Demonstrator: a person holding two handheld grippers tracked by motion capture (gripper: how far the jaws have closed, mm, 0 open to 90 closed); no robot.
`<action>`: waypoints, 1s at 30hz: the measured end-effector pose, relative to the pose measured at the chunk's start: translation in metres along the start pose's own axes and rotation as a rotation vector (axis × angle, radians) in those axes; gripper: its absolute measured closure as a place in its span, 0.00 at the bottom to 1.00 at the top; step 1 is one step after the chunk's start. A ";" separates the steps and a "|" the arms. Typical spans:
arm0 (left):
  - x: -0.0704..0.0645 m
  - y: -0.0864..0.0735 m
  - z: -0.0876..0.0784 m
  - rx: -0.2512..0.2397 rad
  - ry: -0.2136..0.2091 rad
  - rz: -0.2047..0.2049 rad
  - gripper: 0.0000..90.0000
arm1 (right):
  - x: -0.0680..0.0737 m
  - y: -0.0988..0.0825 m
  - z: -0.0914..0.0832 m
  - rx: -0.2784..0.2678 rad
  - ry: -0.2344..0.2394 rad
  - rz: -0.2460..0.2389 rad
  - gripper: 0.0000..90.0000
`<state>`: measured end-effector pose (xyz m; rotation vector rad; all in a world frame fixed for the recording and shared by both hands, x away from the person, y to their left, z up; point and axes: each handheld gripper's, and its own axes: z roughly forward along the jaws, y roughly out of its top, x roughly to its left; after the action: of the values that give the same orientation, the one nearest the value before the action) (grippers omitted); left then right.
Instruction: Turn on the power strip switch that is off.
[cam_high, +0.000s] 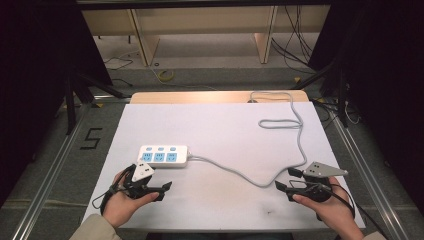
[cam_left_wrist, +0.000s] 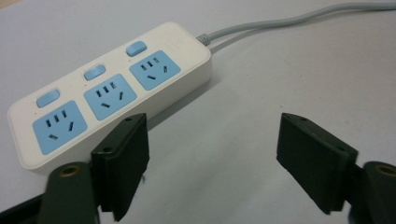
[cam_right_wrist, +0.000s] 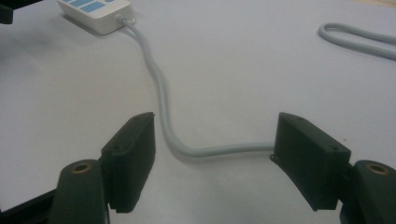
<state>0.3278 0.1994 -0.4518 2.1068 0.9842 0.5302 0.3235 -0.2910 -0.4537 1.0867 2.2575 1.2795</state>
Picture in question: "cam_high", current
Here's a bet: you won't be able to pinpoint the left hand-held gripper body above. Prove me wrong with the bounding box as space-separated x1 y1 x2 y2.
123 162 156 201

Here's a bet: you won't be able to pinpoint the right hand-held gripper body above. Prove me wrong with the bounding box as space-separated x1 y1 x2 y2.
299 161 350 203

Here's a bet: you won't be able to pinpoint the person's right hand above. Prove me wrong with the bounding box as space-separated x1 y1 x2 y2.
292 176 357 231

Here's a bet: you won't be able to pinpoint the person's left hand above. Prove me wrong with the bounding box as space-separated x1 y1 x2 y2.
102 169 161 230

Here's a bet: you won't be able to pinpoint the white power strip blue sockets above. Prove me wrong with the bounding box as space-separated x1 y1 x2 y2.
137 144 190 169

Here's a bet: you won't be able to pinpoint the white foam board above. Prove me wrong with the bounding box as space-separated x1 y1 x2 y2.
82 101 367 233

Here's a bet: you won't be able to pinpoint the black metal stand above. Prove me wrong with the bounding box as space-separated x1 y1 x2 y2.
291 59 351 128
63 68 132 136

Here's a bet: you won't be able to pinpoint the wooden table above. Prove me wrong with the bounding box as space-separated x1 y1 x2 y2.
129 89 310 105

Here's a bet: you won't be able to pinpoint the dark curtain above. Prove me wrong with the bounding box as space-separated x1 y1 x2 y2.
308 0 424 216
0 0 114 208

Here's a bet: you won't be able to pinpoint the light wooden desk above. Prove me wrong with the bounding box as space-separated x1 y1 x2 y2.
81 4 332 67

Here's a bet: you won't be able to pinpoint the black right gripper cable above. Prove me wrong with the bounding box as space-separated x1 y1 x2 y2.
289 179 389 240

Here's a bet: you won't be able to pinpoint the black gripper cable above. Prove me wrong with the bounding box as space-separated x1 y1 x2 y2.
289 179 389 240
91 163 138 216

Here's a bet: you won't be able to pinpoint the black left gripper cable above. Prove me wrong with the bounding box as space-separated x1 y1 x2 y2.
91 163 138 216

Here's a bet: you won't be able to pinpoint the aluminium floor rail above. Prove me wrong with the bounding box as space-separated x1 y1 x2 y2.
328 109 412 240
11 103 92 240

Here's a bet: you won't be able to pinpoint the grey power strip cable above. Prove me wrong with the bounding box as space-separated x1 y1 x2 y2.
187 90 308 188

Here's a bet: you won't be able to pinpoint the yellow coiled cable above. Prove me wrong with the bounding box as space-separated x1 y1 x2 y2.
156 68 176 83

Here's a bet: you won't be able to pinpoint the thin black floor cable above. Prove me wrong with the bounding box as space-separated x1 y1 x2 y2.
103 49 141 88

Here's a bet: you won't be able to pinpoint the black floor cables bundle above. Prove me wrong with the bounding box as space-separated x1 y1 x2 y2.
270 5 318 75

